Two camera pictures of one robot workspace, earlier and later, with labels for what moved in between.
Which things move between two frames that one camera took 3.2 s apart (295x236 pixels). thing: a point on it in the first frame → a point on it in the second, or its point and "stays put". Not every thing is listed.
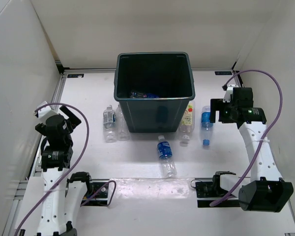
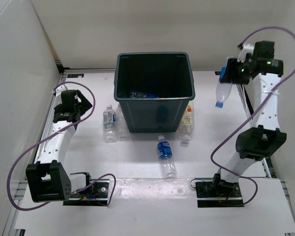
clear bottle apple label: (188, 124) stays put
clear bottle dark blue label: (165, 151) stays put
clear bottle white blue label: (109, 129) stays put
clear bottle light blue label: (207, 127) → (222, 72)
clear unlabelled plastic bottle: (122, 131) stays put
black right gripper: (218, 104) → (232, 65)
